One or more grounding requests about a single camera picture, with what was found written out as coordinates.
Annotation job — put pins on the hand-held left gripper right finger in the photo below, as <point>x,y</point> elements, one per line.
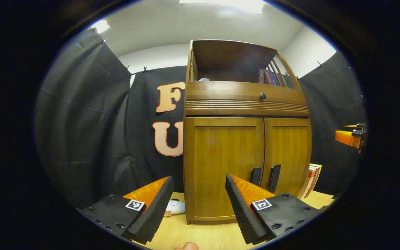
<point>243,215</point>

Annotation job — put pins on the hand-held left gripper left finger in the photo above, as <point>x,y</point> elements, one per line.
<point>155,211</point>

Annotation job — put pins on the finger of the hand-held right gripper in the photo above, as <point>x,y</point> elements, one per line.
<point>344,137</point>

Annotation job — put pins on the wooden shoe cabinet door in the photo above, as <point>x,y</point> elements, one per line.
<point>214,156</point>
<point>290,149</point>

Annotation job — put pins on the wooden double-door shoe cabinet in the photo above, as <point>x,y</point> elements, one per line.
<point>245,108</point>

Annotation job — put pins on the wooden cabinet drawer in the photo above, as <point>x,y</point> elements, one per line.
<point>221,91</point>

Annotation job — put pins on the white plush toy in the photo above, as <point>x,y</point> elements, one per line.
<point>176,207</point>

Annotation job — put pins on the orange white leaning books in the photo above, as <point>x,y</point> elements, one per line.
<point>311,180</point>

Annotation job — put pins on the row of dark books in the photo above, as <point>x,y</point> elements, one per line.
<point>267,77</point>

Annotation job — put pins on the white blue cloth item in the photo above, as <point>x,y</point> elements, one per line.
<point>202,80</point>

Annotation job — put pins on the long ceiling light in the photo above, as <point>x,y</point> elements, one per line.
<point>227,4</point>

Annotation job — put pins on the small ceiling light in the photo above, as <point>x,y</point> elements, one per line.
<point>101,26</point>

